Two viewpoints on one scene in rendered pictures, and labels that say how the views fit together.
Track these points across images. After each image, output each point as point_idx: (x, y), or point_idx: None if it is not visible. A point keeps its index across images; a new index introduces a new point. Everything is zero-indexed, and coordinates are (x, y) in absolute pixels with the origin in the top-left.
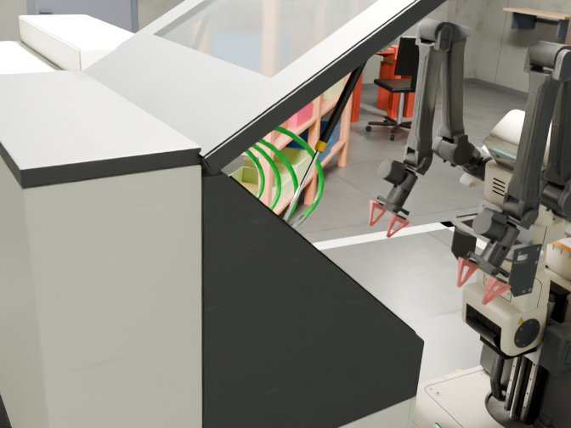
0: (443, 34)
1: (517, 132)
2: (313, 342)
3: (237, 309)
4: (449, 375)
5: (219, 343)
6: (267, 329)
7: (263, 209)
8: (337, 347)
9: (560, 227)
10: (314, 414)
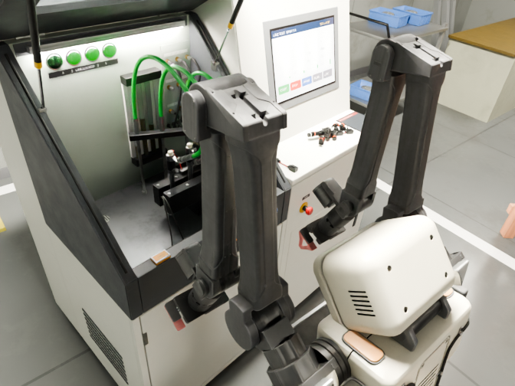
0: (375, 55)
1: (369, 233)
2: (60, 200)
3: (24, 139)
4: None
5: (25, 152)
6: (39, 165)
7: (13, 84)
8: (73, 219)
9: None
10: (77, 250)
